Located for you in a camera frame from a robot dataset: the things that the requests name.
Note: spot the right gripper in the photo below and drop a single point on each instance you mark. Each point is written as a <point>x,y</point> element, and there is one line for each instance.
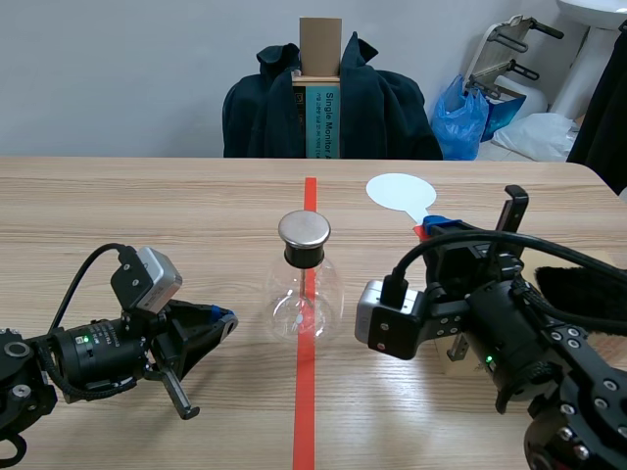
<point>495,313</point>

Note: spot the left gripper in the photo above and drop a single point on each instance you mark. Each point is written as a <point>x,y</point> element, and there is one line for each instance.
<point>103,352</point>

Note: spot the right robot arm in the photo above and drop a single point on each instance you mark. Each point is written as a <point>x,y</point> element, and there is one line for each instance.
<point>583,391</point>

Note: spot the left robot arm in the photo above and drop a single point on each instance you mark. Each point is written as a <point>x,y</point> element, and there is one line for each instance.
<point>19,382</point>

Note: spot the clear glass flask, metal disc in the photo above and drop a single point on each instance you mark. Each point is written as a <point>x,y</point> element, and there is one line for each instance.
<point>303,289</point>

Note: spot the blue plastic bag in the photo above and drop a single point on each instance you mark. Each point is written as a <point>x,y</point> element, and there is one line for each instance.
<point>458,122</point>

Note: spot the white plastic bag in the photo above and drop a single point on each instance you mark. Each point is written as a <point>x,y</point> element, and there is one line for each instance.
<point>534,137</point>

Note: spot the dark jacket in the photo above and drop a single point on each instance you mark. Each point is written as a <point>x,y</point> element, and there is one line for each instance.
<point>387,112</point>

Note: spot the black fur patch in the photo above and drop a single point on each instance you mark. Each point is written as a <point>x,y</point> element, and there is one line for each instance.
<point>578,289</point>

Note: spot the dark hanging cloth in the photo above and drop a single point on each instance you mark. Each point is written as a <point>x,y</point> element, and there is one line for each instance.
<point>605,117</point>

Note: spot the tall cardboard box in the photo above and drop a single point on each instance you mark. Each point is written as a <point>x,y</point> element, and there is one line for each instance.
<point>321,54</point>

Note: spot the white wash basin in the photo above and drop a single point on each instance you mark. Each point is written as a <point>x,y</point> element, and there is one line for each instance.
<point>593,29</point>

